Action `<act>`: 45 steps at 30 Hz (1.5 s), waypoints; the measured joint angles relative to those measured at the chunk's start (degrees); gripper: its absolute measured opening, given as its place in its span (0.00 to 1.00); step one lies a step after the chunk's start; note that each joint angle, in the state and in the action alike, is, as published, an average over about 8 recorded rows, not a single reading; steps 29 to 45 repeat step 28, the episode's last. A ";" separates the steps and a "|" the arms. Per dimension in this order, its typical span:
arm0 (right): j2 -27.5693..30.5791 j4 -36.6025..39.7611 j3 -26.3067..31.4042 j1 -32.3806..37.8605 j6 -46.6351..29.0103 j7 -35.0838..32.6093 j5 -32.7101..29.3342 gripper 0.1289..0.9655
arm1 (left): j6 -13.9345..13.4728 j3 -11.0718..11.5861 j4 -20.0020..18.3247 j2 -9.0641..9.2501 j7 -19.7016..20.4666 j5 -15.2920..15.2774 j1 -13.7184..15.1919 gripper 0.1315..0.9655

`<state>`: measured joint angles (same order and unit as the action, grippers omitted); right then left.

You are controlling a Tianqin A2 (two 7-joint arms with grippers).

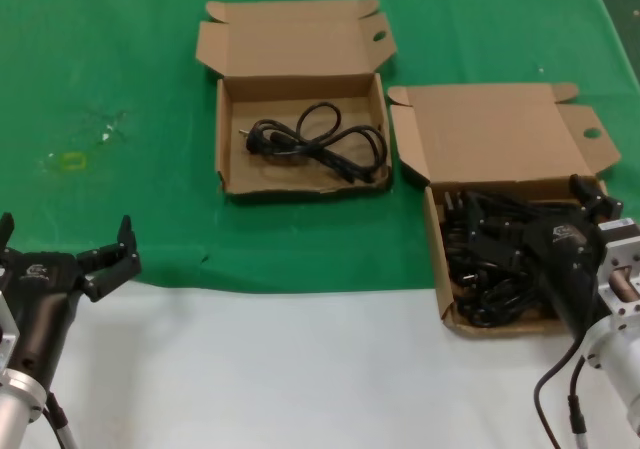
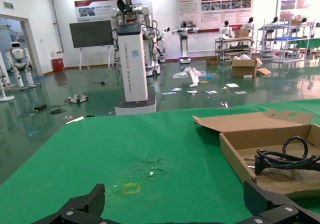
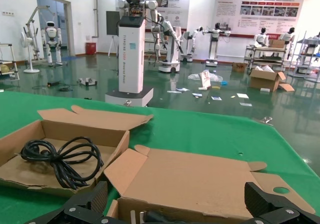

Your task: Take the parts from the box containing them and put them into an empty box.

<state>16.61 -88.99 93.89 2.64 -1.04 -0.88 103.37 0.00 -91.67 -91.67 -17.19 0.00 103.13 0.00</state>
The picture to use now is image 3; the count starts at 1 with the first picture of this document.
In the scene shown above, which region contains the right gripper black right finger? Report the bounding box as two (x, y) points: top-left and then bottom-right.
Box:
(243, 182), (320, 224)

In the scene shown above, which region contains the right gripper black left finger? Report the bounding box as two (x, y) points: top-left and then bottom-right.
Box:
(24, 181), (121, 224)

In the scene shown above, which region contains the black power cable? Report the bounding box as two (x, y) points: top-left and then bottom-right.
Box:
(129, 209), (181, 224)
(20, 136), (105, 191)

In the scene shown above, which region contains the open brown cardboard box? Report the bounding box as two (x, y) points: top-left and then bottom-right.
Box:
(0, 104), (155, 198)
(103, 144), (317, 224)

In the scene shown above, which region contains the open cardboard box on floor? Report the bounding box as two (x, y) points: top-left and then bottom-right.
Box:
(249, 67), (296, 92)

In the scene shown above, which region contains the small printed cardboard box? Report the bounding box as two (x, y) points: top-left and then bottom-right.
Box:
(231, 62), (249, 73)

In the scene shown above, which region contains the cardboard box on rack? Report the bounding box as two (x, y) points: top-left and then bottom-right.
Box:
(268, 39), (286, 49)

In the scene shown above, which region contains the green table cloth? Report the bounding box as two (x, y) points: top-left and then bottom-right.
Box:
(0, 91), (320, 224)

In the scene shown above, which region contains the white floor device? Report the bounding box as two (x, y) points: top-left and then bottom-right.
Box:
(76, 77), (98, 87)

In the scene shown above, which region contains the clear plastic bag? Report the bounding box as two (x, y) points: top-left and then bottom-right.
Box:
(187, 71), (224, 83)

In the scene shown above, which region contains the white red carton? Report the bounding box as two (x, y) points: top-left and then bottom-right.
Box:
(198, 69), (212, 90)

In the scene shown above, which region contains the low metal rack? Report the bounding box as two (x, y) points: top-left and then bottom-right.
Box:
(244, 43), (295, 72)

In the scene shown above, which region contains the tall metal shelving rack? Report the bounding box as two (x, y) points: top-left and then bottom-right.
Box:
(286, 30), (320, 79)

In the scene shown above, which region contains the white standing fan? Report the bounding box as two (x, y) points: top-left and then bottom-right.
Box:
(20, 27), (41, 74)

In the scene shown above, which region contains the red bin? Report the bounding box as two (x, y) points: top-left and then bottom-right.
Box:
(85, 42), (98, 56)

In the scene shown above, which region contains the metal trolley cart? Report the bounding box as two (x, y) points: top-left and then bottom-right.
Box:
(0, 42), (21, 80)

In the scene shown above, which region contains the white standing humanoid robot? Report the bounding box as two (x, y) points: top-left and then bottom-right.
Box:
(40, 21), (64, 67)

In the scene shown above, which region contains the white humanoid torso robot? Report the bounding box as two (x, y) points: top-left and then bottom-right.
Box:
(254, 27), (270, 48)
(279, 27), (297, 48)

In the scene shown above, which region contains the white wheeled humanoid robot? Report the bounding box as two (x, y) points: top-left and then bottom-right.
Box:
(201, 22), (231, 67)

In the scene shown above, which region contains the white slim wheeled robot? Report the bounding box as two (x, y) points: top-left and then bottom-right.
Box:
(183, 26), (205, 63)

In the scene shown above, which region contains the dark screen on stand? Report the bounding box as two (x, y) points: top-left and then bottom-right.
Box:
(105, 10), (121, 58)

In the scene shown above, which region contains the large wall display board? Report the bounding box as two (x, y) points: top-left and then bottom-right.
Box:
(215, 0), (307, 38)

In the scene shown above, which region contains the white hoist frame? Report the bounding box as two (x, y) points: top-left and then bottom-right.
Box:
(23, 5), (57, 60)

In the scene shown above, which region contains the white wall pipe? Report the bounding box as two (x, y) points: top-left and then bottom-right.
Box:
(93, 0), (101, 39)

